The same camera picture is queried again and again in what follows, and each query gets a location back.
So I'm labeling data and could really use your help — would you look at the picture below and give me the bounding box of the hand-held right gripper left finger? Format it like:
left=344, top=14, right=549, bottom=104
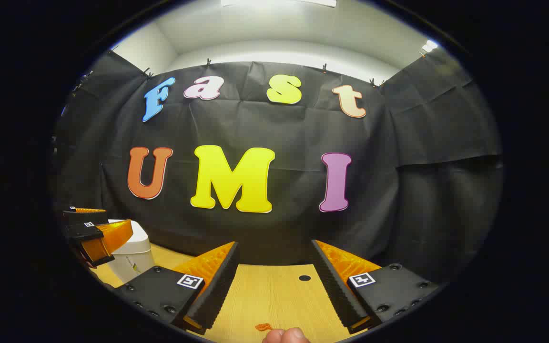
left=112, top=241, right=241, bottom=335

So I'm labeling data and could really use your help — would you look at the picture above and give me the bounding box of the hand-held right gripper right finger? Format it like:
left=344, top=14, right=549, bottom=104
left=311, top=240, right=439, bottom=334

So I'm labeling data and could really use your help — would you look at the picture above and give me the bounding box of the white desktop garbage bin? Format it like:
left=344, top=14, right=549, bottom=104
left=108, top=219, right=156, bottom=284

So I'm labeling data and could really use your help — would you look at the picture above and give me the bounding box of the wooden desktop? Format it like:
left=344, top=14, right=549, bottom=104
left=86, top=243, right=370, bottom=343

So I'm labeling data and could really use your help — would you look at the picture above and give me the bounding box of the black backdrop cloth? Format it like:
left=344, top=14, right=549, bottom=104
left=51, top=48, right=504, bottom=286

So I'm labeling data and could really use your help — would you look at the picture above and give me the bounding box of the ceiling light panel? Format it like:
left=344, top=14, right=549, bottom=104
left=221, top=0, right=338, bottom=8

